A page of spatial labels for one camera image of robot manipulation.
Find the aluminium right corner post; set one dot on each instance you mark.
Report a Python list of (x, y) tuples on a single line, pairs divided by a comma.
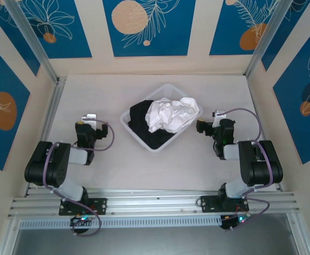
[(266, 34)]

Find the aluminium left side rail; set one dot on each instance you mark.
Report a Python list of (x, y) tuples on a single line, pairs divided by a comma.
[(52, 106)]

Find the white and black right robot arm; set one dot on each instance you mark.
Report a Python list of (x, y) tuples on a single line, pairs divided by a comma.
[(232, 152)]

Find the aluminium rail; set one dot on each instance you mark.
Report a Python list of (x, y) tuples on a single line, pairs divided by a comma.
[(254, 98), (52, 106)]

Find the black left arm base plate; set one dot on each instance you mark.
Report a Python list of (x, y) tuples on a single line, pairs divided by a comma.
[(102, 205)]

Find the black garment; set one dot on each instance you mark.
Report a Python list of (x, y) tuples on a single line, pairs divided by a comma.
[(139, 117)]

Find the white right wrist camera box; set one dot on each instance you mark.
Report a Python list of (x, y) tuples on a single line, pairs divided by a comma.
[(218, 114)]

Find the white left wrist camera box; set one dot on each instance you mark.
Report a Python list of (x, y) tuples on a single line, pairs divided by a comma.
[(90, 117)]

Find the aluminium right side rail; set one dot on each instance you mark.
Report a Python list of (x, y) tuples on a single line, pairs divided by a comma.
[(254, 98)]

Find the aluminium rail frame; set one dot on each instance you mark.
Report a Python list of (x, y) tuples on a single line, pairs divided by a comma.
[(155, 203)]

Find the white plastic basket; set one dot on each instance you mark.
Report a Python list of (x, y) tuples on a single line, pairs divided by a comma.
[(168, 91)]

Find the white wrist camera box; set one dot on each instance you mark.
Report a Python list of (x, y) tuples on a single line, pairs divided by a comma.
[(90, 117), (218, 114)]

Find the white t-shirt with black print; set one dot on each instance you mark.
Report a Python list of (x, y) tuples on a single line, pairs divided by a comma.
[(171, 114)]

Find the aluminium corner post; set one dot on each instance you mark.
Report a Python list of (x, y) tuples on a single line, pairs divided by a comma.
[(266, 34), (33, 40)]

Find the aluminium left corner post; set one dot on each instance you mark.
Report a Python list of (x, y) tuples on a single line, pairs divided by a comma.
[(33, 40)]

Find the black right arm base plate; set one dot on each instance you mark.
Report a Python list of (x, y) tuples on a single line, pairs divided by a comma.
[(208, 203)]

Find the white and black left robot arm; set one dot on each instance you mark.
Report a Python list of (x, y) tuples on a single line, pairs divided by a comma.
[(72, 156)]

